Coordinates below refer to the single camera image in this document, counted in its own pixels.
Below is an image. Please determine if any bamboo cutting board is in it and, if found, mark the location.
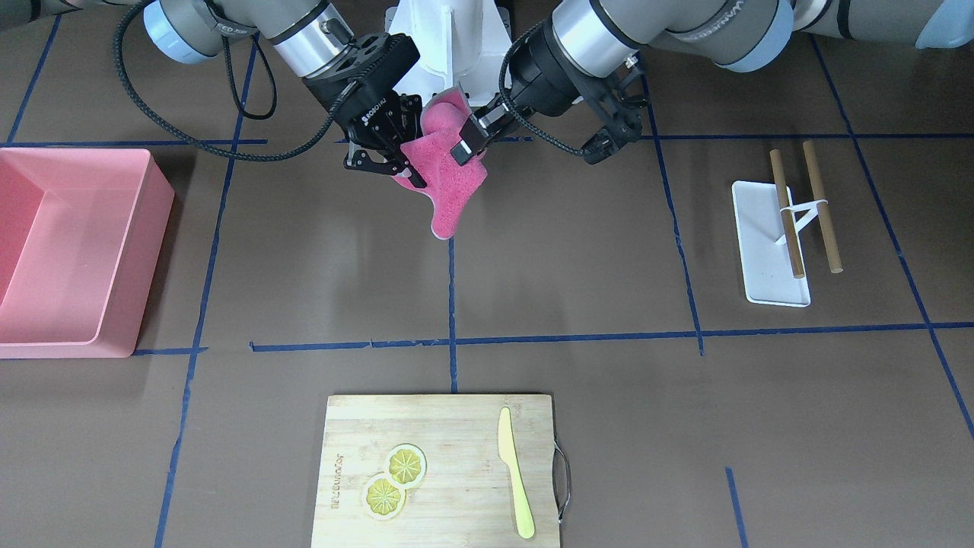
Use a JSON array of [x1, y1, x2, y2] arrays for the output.
[[310, 394, 562, 547]]

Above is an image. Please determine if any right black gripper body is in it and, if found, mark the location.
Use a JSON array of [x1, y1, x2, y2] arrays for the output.
[[304, 33, 423, 153]]

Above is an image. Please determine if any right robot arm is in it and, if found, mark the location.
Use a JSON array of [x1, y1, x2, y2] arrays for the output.
[[112, 1, 427, 190]]

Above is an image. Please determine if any lemon slice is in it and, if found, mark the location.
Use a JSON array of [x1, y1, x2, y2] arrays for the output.
[[361, 473, 408, 521], [385, 443, 428, 490]]

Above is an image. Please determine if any lower lemon slice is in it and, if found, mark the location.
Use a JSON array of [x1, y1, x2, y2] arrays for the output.
[[361, 473, 408, 521]]

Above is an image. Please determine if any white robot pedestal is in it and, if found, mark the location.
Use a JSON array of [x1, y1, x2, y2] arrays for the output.
[[385, 1, 512, 108]]

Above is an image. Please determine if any white towel rack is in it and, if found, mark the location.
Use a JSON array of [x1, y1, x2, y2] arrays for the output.
[[731, 140, 845, 307]]

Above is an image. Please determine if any black braided cable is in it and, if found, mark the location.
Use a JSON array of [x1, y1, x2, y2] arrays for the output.
[[113, 0, 358, 162]]

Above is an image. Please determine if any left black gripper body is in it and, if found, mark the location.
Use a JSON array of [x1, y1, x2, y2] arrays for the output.
[[500, 22, 587, 126]]

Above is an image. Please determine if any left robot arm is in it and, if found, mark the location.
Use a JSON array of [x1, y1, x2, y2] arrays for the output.
[[450, 1, 973, 165]]

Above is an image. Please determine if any magenta cleaning cloth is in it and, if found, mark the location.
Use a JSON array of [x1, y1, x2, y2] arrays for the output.
[[393, 87, 488, 241]]

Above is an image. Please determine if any yellow plastic knife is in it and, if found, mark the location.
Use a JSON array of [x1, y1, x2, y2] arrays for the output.
[[497, 406, 536, 539]]

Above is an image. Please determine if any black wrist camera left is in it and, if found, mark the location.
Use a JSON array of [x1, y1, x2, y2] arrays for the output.
[[582, 65, 651, 165]]

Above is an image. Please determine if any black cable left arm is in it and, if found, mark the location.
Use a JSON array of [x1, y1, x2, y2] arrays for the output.
[[498, 23, 602, 157]]

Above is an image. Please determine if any pink plastic bin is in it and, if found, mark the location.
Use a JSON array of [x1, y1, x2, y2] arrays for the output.
[[1, 147, 174, 358]]

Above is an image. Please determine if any upper lemon slice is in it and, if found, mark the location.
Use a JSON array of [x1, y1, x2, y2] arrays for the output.
[[385, 443, 428, 490]]

